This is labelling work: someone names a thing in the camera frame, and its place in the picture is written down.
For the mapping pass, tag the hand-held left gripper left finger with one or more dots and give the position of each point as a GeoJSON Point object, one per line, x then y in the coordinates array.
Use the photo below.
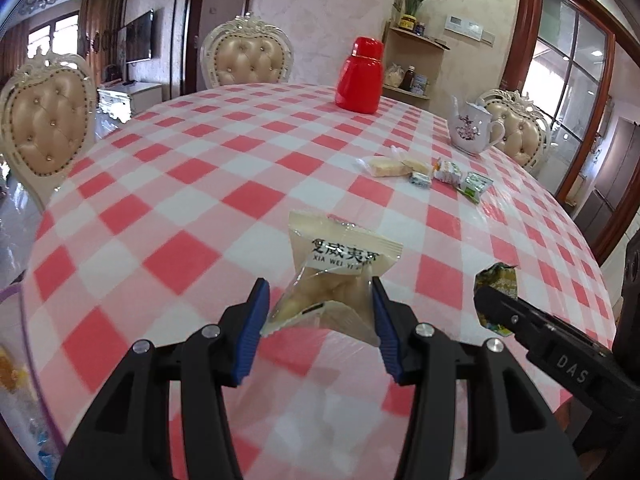
{"type": "Point", "coordinates": [252, 330]}

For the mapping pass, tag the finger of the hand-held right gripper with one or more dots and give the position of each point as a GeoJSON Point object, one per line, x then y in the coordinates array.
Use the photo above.
{"type": "Point", "coordinates": [510, 312]}

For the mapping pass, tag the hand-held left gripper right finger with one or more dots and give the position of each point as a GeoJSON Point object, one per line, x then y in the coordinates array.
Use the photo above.
{"type": "Point", "coordinates": [385, 330]}

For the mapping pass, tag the yellow green snack packet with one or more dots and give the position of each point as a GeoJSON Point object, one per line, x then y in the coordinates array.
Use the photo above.
{"type": "Point", "coordinates": [500, 280]}

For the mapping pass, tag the cream nut snack packet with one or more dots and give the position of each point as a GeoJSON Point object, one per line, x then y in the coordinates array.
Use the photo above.
{"type": "Point", "coordinates": [330, 255]}

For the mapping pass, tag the small green snack packet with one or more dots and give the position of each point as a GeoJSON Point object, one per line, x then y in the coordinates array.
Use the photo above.
{"type": "Point", "coordinates": [476, 186]}

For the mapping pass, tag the clear bread slice packet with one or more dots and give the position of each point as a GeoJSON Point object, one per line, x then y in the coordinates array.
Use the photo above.
{"type": "Point", "coordinates": [382, 166]}
{"type": "Point", "coordinates": [417, 164]}

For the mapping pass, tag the dark wooden cabinet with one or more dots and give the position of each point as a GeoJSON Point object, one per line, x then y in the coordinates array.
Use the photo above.
{"type": "Point", "coordinates": [615, 175]}

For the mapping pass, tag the cream tufted dining chair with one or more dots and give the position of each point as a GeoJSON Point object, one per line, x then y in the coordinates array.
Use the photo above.
{"type": "Point", "coordinates": [45, 125]}
{"type": "Point", "coordinates": [520, 130]}
{"type": "Point", "coordinates": [245, 60]}

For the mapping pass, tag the white floral teapot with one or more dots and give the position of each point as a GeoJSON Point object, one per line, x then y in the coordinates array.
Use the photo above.
{"type": "Point", "coordinates": [470, 130]}

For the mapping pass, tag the red thermos jug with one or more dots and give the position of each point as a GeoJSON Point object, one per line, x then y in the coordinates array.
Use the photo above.
{"type": "Point", "coordinates": [357, 80]}

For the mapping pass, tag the brown bottle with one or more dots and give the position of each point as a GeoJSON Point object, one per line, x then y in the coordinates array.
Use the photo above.
{"type": "Point", "coordinates": [409, 79]}

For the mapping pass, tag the clear bag of food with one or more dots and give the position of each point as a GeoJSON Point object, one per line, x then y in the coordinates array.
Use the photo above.
{"type": "Point", "coordinates": [394, 77]}

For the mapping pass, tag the white television cabinet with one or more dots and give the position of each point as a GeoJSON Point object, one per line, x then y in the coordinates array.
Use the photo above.
{"type": "Point", "coordinates": [130, 100]}

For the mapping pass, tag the wooden corner shelf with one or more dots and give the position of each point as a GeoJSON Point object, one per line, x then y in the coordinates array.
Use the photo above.
{"type": "Point", "coordinates": [425, 45]}

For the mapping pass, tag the dark small jar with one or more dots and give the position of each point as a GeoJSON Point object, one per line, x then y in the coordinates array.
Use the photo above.
{"type": "Point", "coordinates": [420, 28]}

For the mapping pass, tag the yellow lidded jar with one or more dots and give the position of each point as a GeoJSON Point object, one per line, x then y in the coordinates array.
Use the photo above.
{"type": "Point", "coordinates": [407, 22]}

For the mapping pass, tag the brown curtain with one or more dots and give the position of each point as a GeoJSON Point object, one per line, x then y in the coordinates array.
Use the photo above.
{"type": "Point", "coordinates": [102, 35]}

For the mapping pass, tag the glass door wooden frame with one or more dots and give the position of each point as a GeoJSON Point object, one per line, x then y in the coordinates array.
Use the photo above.
{"type": "Point", "coordinates": [565, 85]}

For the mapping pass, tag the white wall switch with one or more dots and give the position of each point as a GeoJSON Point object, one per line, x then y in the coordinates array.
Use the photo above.
{"type": "Point", "coordinates": [488, 36]}

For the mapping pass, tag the white wall control panel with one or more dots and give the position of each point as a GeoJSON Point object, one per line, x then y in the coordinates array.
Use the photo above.
{"type": "Point", "coordinates": [462, 26]}

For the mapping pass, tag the wall television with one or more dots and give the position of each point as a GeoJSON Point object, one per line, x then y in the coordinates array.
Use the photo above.
{"type": "Point", "coordinates": [140, 37]}

